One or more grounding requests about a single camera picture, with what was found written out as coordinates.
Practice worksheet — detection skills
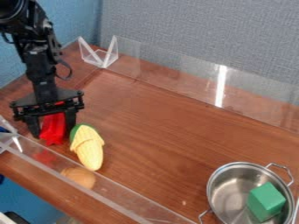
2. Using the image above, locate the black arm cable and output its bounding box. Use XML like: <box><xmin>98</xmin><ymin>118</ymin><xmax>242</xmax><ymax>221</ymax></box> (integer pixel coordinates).
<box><xmin>53</xmin><ymin>56</ymin><xmax>73</xmax><ymax>81</ymax></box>

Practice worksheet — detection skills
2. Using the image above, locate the clear acrylic corner bracket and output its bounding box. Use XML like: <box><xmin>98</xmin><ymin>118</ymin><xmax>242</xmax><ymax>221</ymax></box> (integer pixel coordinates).
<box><xmin>77</xmin><ymin>37</ymin><xmax>118</xmax><ymax>68</ymax></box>

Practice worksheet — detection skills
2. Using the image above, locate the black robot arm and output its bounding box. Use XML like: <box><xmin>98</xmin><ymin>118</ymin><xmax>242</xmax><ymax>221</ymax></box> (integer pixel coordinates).
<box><xmin>0</xmin><ymin>0</ymin><xmax>83</xmax><ymax>137</ymax></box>

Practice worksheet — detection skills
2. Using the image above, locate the green toy cube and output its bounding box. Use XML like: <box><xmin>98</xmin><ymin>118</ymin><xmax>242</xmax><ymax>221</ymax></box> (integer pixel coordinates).
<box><xmin>246</xmin><ymin>182</ymin><xmax>285</xmax><ymax>222</ymax></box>

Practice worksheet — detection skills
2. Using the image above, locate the silver metal pot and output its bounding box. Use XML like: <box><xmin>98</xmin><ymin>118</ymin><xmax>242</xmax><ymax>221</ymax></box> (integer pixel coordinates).
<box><xmin>198</xmin><ymin>162</ymin><xmax>294</xmax><ymax>224</ymax></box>

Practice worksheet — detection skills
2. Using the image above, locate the yellow toy corn cob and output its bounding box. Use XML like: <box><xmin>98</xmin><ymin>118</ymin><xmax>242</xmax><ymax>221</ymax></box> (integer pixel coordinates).
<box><xmin>69</xmin><ymin>124</ymin><xmax>105</xmax><ymax>171</ymax></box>

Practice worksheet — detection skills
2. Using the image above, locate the clear acrylic barrier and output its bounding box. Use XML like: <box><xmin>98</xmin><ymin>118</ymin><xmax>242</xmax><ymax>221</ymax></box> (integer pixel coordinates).
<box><xmin>0</xmin><ymin>115</ymin><xmax>196</xmax><ymax>224</ymax></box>
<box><xmin>109</xmin><ymin>36</ymin><xmax>299</xmax><ymax>134</ymax></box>

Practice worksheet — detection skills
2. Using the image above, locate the clear acrylic front barrier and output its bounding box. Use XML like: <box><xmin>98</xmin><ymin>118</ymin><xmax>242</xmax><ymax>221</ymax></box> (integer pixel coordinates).
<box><xmin>0</xmin><ymin>115</ymin><xmax>196</xmax><ymax>224</ymax></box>

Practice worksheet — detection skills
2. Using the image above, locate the clear acrylic back barrier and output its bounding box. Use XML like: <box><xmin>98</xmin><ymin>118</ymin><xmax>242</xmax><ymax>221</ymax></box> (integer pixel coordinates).
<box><xmin>109</xmin><ymin>36</ymin><xmax>299</xmax><ymax>134</ymax></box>

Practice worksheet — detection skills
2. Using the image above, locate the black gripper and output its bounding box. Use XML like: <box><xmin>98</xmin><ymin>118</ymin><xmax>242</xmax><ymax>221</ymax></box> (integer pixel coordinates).
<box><xmin>9</xmin><ymin>88</ymin><xmax>83</xmax><ymax>138</ymax></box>

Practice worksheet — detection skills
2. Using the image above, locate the red star-shaped toy block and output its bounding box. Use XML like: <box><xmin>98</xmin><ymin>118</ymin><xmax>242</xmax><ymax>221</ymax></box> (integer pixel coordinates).
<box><xmin>39</xmin><ymin>112</ymin><xmax>66</xmax><ymax>145</ymax></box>

